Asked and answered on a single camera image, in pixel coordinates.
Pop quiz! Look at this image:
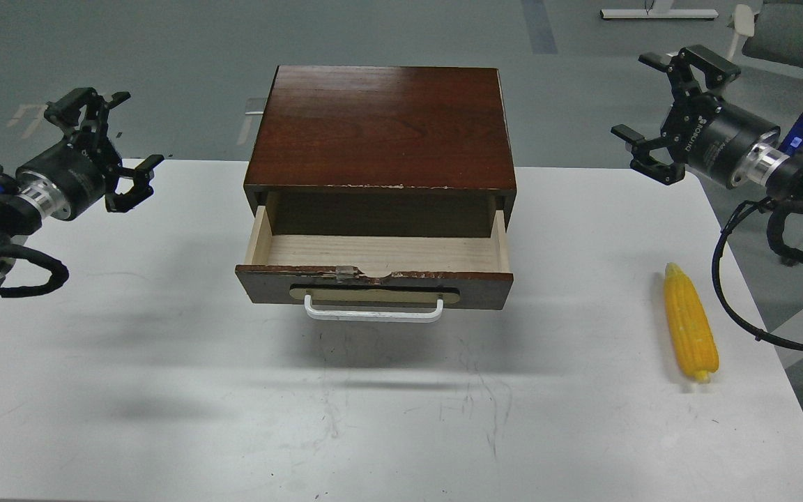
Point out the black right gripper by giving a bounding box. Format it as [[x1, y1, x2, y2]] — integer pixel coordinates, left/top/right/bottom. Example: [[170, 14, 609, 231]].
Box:
[[611, 45, 790, 190]]

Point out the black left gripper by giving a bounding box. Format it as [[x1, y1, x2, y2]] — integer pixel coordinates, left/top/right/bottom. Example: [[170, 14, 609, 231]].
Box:
[[16, 88, 165, 220]]

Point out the yellow corn cob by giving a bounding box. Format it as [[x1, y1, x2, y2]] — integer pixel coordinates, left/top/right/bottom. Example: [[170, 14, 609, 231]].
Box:
[[663, 261, 719, 383]]

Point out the wooden drawer with white handle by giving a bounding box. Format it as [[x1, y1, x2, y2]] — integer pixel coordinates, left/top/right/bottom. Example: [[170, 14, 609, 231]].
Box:
[[235, 208, 514, 322]]

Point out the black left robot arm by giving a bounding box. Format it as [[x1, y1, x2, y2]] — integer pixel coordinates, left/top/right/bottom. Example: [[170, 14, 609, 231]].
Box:
[[0, 88, 164, 298]]

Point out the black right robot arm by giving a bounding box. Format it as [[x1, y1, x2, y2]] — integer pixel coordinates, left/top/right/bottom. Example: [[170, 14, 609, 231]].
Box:
[[611, 45, 803, 264]]

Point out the dark wooden drawer cabinet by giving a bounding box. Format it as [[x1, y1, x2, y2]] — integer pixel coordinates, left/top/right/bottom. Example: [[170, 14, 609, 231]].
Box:
[[243, 66, 517, 220]]

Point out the grey office chair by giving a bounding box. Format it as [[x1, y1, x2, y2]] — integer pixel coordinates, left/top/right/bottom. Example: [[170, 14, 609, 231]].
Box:
[[725, 1, 803, 69]]

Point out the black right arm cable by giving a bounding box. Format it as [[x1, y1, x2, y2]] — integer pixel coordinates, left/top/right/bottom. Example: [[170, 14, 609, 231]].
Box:
[[712, 198, 803, 359]]

